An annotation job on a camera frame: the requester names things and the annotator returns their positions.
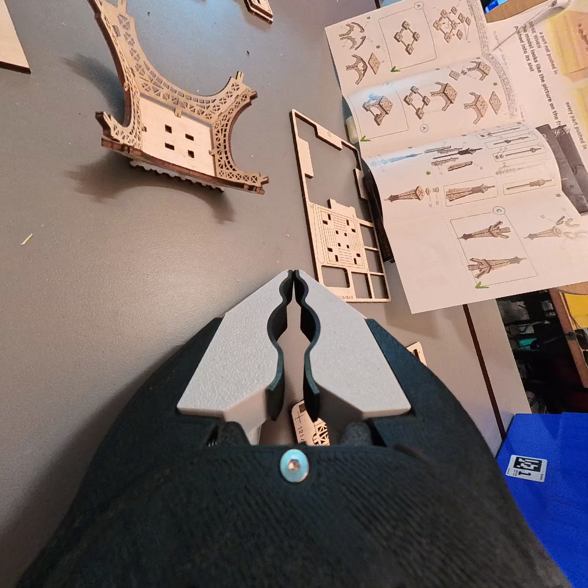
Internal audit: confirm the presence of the wooden tower base model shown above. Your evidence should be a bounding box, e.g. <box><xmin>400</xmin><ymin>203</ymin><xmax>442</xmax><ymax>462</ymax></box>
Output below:
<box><xmin>86</xmin><ymin>0</ymin><xmax>270</xmax><ymax>196</ymax></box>

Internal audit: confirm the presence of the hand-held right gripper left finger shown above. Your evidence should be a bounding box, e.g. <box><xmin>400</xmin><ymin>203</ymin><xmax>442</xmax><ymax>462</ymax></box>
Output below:
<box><xmin>177</xmin><ymin>269</ymin><xmax>295</xmax><ymax>446</ymax></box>

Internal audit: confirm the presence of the printed tag sticker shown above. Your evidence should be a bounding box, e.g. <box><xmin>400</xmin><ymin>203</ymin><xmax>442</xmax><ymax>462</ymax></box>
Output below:
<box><xmin>505</xmin><ymin>454</ymin><xmax>548</xmax><ymax>483</ymax></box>

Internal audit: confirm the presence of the wooden puzzle sheet frame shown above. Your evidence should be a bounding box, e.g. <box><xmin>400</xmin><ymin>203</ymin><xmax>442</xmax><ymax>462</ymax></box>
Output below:
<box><xmin>289</xmin><ymin>109</ymin><xmax>391</xmax><ymax>303</ymax></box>

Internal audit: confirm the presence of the blue plastic bin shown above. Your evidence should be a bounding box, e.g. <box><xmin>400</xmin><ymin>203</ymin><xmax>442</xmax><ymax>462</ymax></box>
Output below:
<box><xmin>495</xmin><ymin>412</ymin><xmax>588</xmax><ymax>588</ymax></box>

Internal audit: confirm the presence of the grey desk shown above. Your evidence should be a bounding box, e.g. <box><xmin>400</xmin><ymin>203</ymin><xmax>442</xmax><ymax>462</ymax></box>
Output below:
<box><xmin>0</xmin><ymin>0</ymin><xmax>533</xmax><ymax>566</ymax></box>

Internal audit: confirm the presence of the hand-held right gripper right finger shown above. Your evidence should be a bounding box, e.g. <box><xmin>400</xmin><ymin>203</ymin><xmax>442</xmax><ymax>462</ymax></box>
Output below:
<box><xmin>294</xmin><ymin>269</ymin><xmax>412</xmax><ymax>446</ymax></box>

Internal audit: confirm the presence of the wooden frame with yellow panel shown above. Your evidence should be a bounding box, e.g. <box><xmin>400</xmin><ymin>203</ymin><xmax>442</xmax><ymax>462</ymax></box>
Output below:
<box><xmin>548</xmin><ymin>284</ymin><xmax>588</xmax><ymax>389</ymax></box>

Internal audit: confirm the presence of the plain wooden sheet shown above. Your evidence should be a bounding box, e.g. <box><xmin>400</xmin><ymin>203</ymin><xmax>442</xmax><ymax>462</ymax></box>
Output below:
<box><xmin>0</xmin><ymin>0</ymin><xmax>31</xmax><ymax>74</ymax></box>

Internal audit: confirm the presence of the paper instruction booklet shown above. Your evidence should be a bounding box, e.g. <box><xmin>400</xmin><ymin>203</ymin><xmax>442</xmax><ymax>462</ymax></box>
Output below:
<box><xmin>324</xmin><ymin>0</ymin><xmax>588</xmax><ymax>314</ymax></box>

